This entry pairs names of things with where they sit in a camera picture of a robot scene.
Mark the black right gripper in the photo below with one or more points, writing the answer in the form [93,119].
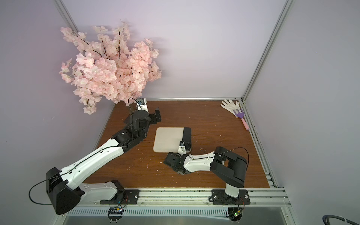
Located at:
[187,138]

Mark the pink cherry blossom tree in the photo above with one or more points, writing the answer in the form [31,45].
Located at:
[107,68]

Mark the right circuit board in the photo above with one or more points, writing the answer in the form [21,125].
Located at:
[235,214]

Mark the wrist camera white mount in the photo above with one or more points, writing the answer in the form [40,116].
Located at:
[142,104]
[182,150]

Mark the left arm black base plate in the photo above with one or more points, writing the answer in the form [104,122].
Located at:
[127,196]

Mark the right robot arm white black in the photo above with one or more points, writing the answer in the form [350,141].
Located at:
[225,164]

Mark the aluminium front rail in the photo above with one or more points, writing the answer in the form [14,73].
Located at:
[199,197]

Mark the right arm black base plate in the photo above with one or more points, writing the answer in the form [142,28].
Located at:
[219,197]

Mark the cream cutting board orange rim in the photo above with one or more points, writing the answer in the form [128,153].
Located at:
[167,139]

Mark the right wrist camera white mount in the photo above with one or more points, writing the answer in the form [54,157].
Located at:
[182,150]

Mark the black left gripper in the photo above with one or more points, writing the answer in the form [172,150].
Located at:
[157,116]

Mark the left circuit board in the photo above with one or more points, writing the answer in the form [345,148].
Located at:
[115,213]

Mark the purple pink garden rake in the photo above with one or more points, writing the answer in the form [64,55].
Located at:
[239,114]

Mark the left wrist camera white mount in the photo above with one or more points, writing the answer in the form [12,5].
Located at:
[142,104]

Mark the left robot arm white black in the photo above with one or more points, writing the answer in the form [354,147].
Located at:
[66,188]

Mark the circuit board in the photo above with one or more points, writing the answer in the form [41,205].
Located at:
[115,213]
[235,214]

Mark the white work glove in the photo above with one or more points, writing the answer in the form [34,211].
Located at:
[231,106]

